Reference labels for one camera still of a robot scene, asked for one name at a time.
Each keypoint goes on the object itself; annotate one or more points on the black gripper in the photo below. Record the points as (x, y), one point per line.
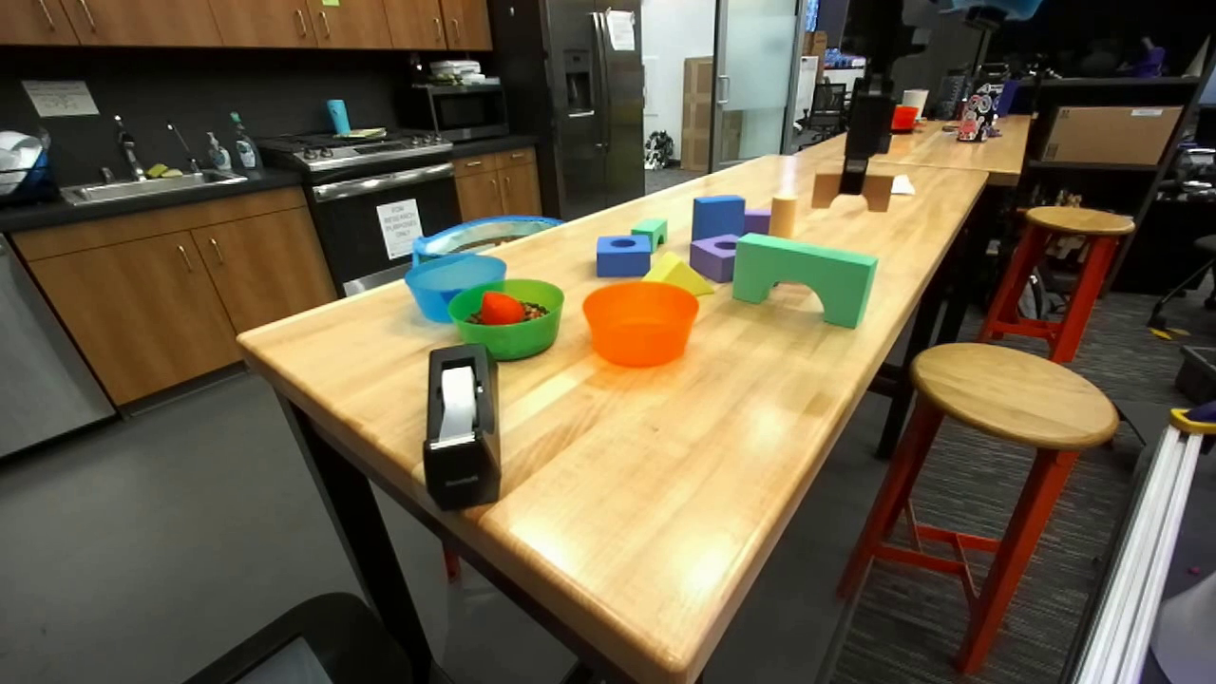
(871, 88)

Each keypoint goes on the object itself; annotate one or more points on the brown wooden block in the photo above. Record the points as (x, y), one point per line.
(826, 192)

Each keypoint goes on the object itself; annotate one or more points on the big green foam arch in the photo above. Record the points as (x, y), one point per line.
(762, 268)

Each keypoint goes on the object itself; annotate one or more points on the yellow foam triangle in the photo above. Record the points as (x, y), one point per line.
(676, 278)

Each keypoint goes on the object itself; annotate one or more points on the cardboard box stack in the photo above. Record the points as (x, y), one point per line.
(700, 116)

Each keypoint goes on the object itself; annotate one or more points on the white paper sheet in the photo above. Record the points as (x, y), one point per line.
(900, 187)

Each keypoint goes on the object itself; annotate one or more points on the red cup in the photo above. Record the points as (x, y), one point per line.
(908, 119)

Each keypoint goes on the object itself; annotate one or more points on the white cup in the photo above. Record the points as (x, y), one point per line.
(918, 96)

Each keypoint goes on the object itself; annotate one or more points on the small purple foam block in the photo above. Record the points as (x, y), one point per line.
(757, 220)

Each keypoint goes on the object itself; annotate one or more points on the colourful small box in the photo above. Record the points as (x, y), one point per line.
(978, 116)

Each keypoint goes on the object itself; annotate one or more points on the frosted glass door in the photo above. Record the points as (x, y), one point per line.
(755, 77)

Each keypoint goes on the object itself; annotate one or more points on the blue foam cube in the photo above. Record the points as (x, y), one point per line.
(720, 217)

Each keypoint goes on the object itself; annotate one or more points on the purple block with hole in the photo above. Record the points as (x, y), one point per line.
(715, 268)

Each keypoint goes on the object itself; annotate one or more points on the small green foam block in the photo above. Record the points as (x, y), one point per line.
(648, 233)

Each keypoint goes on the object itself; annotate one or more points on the wooden stool red legs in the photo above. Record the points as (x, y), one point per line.
(1011, 391)
(1075, 220)

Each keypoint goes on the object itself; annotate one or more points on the black framed brown board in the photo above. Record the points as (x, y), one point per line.
(1107, 134)

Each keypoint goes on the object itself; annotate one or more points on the blue block with hole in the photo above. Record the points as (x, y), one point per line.
(608, 264)

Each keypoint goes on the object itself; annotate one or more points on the orange plastic bowl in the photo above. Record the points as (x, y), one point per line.
(641, 330)

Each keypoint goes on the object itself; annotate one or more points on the dark stainless fridge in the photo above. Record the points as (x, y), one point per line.
(571, 116)

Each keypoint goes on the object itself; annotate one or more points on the red toy fruit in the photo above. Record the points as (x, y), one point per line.
(503, 310)

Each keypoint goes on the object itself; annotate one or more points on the green plastic bowl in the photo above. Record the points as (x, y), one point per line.
(505, 339)

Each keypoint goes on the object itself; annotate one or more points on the stainless microwave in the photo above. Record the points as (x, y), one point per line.
(461, 110)

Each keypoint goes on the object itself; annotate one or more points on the stacked dishes on microwave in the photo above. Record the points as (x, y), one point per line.
(456, 73)

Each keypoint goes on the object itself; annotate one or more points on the blue plastic bowl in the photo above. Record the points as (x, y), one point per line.
(437, 285)

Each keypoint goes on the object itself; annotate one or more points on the white notice on oven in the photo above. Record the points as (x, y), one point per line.
(400, 230)

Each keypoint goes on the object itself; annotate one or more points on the white-edged robot cart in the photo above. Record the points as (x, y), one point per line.
(1141, 554)

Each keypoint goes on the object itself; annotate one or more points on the black tape dispenser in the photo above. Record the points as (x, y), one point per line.
(461, 475)

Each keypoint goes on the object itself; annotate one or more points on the stainless black oven range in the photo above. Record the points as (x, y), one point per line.
(344, 233)

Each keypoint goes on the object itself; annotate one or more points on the blue cup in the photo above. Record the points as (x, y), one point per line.
(340, 119)

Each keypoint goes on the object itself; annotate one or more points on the clear soap bottle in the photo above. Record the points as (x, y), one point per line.
(219, 157)
(243, 149)

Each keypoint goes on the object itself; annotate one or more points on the black chair back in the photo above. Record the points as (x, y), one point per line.
(356, 628)

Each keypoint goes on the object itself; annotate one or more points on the wooden sink base cabinet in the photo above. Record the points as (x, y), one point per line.
(154, 298)

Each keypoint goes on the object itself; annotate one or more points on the stainless kitchen sink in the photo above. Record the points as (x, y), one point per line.
(137, 192)

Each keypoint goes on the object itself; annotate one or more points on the kitchen faucet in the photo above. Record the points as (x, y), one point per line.
(129, 152)

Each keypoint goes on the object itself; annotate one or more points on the white rounded appliance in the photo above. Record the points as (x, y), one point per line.
(21, 157)

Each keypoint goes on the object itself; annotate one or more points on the black table frame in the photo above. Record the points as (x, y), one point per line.
(366, 544)

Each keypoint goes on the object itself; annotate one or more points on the wooden wall cabinets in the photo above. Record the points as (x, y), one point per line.
(190, 20)

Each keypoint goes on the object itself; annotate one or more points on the white wall plate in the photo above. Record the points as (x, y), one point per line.
(57, 100)

